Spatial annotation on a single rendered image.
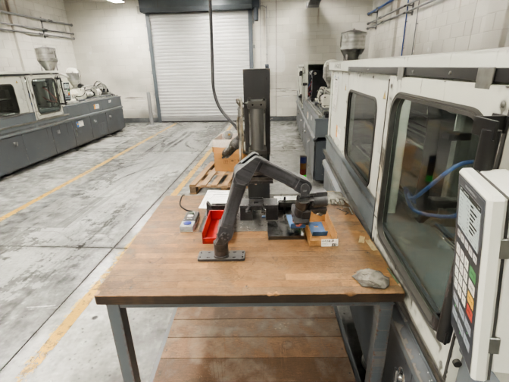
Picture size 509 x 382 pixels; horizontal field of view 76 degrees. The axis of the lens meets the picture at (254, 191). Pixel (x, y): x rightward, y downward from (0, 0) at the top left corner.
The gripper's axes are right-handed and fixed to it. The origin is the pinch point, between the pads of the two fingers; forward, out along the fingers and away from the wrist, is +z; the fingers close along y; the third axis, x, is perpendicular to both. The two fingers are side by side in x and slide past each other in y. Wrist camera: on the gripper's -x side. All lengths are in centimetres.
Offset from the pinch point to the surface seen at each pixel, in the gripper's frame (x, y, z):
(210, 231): 40.9, 6.2, 12.7
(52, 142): 402, 428, 325
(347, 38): -160, 455, 136
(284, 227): 4.9, 5.2, 10.1
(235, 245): 28.6, -6.2, 6.1
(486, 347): -19, -68, -61
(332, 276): -8.5, -28.7, -7.2
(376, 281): -22.8, -33.5, -11.8
